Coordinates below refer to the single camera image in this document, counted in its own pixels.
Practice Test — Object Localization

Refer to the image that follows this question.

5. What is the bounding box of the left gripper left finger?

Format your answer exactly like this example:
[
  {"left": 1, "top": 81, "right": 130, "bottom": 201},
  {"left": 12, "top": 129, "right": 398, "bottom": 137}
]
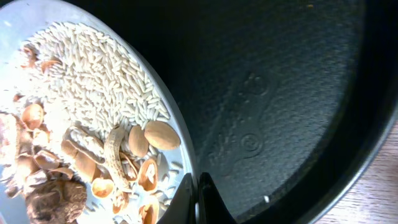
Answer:
[{"left": 157, "top": 173, "right": 196, "bottom": 224}]

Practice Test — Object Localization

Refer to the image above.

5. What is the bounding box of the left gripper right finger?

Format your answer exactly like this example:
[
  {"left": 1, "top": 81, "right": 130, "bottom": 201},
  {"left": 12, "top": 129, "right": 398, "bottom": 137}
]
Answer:
[{"left": 198, "top": 172, "right": 236, "bottom": 224}]

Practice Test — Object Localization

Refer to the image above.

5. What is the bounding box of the grey plate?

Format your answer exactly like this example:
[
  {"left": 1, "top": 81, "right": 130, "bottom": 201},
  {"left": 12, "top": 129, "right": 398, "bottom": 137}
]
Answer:
[{"left": 1, "top": 0, "right": 199, "bottom": 221}]

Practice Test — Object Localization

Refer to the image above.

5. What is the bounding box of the peanut shells and rice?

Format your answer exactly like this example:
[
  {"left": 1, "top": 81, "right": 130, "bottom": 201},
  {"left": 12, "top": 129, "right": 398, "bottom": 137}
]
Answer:
[{"left": 1, "top": 21, "right": 185, "bottom": 223}]

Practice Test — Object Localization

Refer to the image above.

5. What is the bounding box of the round black serving tray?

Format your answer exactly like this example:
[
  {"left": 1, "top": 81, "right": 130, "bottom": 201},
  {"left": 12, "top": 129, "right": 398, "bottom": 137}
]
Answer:
[{"left": 62, "top": 0, "right": 398, "bottom": 224}]

